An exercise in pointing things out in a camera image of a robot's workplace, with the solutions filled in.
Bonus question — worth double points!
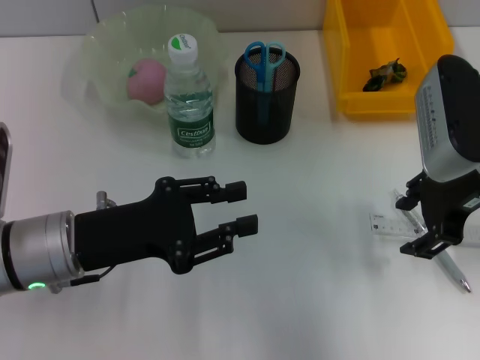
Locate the pink toy peach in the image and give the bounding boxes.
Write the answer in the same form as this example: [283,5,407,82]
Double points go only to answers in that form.
[126,58,167,107]

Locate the black mesh pen holder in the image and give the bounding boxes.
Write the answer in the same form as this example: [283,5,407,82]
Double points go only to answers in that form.
[234,46,302,145]

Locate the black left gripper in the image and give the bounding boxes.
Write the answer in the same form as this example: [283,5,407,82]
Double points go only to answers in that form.
[73,175,260,276]

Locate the white silver pen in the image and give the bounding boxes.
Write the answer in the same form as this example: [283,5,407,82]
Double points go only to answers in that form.
[391,189,474,295]

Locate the pale green fruit plate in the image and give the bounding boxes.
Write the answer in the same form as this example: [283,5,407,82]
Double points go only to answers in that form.
[61,5,230,118]

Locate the green plastic wrapper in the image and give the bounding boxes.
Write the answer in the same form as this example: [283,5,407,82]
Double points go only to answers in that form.
[361,57,409,93]

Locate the clear green-label water bottle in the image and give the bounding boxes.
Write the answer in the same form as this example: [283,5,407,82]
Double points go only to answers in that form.
[163,32,218,159]

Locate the yellow plastic bin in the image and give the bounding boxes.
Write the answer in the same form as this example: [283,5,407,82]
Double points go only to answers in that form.
[322,0,456,122]

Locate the clear plastic ruler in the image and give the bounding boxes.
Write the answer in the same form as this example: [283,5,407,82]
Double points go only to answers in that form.
[369,212,480,248]

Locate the grey cable with metal plug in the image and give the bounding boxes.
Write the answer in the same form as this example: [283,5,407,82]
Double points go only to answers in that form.
[47,190,119,294]

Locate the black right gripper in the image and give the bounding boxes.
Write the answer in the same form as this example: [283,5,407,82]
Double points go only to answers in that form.
[394,160,480,261]

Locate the blue plastic scissors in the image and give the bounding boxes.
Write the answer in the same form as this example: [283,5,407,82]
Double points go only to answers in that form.
[244,40,287,127]

